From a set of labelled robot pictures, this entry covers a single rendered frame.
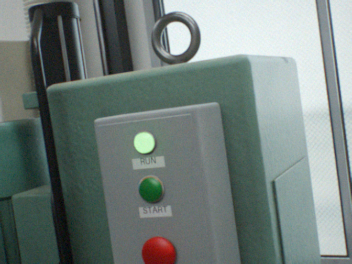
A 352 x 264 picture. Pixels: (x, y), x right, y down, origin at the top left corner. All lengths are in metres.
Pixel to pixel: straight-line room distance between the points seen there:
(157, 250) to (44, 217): 0.22
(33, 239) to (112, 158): 0.22
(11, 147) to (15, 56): 1.65
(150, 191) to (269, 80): 0.18
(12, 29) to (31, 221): 1.99
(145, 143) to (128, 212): 0.07
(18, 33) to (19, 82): 0.33
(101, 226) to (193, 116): 0.18
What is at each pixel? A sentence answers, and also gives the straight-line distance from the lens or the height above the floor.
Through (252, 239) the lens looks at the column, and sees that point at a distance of 0.55.
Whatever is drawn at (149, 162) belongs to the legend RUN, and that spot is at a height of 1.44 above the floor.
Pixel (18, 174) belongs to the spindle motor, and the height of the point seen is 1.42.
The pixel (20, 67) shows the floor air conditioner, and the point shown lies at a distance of 2.39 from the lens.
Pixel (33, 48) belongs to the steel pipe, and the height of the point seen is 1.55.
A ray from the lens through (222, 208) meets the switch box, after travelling 0.52.
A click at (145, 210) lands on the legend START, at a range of 0.51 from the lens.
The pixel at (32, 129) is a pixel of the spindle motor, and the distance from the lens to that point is 0.76.
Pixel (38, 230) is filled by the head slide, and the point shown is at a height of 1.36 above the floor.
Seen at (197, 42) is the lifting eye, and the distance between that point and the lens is 0.66.
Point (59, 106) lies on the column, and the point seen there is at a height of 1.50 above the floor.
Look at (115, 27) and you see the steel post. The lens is 2.19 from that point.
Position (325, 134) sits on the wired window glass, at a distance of 2.01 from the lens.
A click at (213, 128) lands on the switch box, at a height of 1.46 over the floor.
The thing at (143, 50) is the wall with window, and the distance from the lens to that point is 2.22.
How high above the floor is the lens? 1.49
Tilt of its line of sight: 3 degrees down
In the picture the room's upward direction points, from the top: 8 degrees counter-clockwise
